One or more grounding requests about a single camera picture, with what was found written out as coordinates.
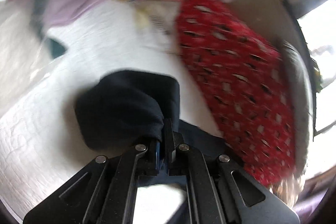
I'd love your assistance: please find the dark navy large garment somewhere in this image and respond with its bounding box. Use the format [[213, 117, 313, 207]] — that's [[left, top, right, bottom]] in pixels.
[[74, 70, 245, 188]]

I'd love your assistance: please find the red penguin print duvet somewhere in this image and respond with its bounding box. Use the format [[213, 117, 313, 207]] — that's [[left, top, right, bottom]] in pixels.
[[0, 0, 297, 187]]

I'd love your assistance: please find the white mattress sheet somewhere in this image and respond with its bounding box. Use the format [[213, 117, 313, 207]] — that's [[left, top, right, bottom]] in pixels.
[[1, 0, 219, 221]]

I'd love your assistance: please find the doll with brown hair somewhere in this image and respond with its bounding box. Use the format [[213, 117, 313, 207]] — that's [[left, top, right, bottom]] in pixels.
[[269, 174, 306, 208]]

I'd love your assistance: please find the purple bedspread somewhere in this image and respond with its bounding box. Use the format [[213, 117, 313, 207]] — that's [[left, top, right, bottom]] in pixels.
[[293, 167, 335, 223]]

